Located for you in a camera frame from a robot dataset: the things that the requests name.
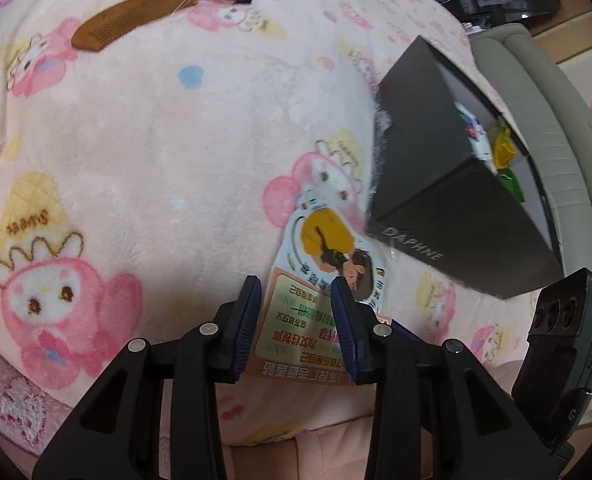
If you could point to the white blue packet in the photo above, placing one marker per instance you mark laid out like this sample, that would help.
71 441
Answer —
473 127

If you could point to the green snack packet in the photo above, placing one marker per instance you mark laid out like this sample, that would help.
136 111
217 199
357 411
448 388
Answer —
511 182

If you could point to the yellow snack packet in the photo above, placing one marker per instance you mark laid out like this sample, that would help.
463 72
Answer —
503 147

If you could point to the illustrated paper card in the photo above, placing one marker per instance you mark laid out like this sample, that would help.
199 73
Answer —
321 260

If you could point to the brown wooden comb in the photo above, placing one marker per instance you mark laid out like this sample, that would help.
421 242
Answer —
121 19

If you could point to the grey padded bed frame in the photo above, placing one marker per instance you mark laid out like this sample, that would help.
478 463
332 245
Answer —
550 125

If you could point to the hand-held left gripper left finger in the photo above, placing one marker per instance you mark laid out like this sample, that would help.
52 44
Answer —
246 320

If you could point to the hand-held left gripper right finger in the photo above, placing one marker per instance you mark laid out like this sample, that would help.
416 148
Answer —
345 325

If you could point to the black cardboard box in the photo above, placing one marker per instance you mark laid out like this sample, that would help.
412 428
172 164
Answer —
425 160

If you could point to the pink printed blanket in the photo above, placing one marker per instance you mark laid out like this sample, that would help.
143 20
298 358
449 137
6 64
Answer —
176 135

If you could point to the pink fluffy rug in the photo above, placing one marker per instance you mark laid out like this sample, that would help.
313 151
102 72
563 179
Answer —
16 400

